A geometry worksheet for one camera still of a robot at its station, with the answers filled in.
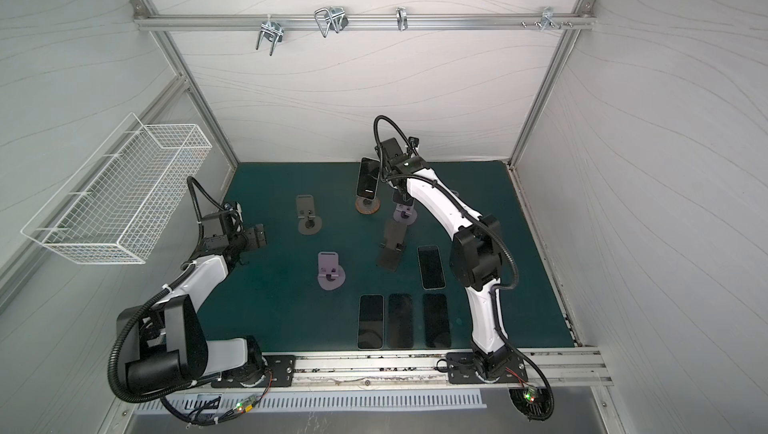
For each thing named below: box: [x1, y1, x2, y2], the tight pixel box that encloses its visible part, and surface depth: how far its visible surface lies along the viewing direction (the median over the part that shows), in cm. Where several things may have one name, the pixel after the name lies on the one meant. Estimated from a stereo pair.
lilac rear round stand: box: [393, 204, 417, 226], surface depth 104 cm
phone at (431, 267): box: [418, 245, 446, 290], surface depth 94 cm
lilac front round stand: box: [317, 251, 346, 291], surface depth 87 cm
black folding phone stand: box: [376, 220, 408, 272], surface depth 92 cm
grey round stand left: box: [296, 194, 323, 235], surface depth 100 cm
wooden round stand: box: [355, 196, 381, 215], surface depth 109 cm
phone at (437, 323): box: [423, 294, 451, 348], surface depth 84 cm
